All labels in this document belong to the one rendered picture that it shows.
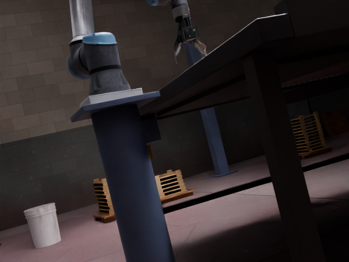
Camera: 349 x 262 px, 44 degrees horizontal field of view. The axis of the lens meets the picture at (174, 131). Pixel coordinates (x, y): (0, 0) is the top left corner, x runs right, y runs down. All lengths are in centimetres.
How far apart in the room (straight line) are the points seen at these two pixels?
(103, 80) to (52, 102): 554
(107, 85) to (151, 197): 41
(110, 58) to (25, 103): 551
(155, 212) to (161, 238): 9
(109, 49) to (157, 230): 65
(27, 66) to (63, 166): 164
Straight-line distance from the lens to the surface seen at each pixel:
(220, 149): 647
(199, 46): 201
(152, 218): 150
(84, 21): 172
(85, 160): 701
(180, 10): 199
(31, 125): 696
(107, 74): 151
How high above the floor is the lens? 70
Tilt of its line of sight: 1 degrees up
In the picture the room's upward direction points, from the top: 14 degrees counter-clockwise
